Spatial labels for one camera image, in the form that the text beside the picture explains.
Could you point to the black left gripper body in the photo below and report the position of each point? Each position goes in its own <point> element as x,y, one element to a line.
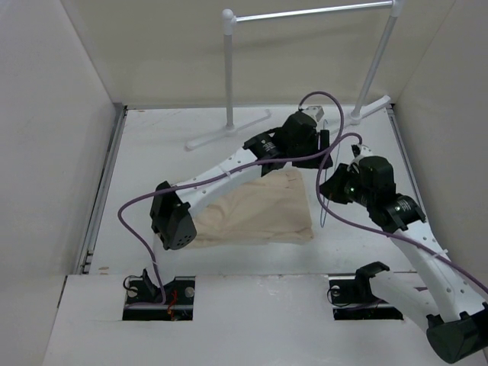
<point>314,143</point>

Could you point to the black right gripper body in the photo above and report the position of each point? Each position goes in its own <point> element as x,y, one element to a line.
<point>346,187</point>

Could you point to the beige trousers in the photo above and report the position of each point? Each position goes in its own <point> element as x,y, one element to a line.
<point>273,208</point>

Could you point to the light blue wire hanger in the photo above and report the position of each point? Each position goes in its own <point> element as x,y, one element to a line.
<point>323,213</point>

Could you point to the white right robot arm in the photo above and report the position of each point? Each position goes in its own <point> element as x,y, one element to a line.
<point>451,313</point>

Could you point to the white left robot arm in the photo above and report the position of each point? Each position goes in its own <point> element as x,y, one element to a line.
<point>174,207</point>

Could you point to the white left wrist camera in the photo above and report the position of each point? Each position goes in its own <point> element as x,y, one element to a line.
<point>316,112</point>

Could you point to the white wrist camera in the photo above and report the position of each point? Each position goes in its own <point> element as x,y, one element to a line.
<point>316,112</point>
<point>360,151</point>

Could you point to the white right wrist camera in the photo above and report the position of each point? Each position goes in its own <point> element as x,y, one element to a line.
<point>360,151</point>

